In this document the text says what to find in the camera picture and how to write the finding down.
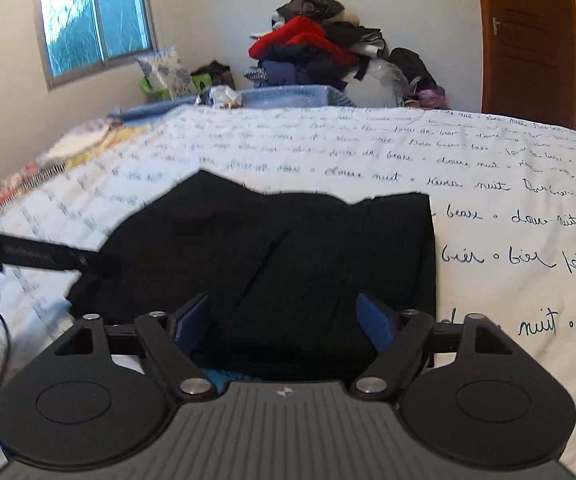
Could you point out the white script-printed bedspread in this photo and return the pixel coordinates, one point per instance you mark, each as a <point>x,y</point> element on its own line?
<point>468,170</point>

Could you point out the green basket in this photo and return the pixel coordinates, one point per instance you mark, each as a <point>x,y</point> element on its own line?
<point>155,87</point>

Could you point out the floral quilt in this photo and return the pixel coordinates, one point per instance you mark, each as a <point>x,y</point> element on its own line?
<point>5,185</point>

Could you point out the purple bag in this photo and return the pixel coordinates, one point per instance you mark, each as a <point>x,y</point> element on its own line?
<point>430,96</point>

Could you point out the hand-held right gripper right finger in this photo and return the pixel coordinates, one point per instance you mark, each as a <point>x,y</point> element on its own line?
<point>375,322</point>

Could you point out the yellow and white cloth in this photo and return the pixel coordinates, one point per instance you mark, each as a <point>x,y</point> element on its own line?
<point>97,142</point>

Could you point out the dark brown bag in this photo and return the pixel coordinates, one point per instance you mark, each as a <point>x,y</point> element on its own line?
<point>215,74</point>

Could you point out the wooden door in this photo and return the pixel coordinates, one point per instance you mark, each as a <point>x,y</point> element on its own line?
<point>533,45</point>

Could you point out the black pants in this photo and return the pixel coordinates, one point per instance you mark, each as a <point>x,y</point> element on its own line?
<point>293,240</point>

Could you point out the pile of clothes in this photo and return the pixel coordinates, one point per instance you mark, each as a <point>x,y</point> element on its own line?
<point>313,45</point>

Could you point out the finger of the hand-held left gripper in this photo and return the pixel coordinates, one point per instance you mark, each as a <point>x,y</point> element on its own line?
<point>52,256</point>

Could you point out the sliding glass window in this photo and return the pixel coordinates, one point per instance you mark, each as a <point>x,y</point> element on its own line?
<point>95,25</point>

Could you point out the black bag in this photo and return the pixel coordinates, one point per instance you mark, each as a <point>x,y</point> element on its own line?
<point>413,67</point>

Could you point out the blue laundry basket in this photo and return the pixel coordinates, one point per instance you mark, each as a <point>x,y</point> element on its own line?
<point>288,96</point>

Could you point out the crumpled snack packet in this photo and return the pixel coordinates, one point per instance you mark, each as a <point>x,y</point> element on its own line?
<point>222,96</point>

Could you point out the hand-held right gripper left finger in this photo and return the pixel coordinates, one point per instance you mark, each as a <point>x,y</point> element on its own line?
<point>192,325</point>

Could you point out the white plastic bag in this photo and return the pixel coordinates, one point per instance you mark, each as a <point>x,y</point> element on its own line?
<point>375,85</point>

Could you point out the patterned pillow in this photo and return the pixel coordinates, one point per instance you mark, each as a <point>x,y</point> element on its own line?
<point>167,72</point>

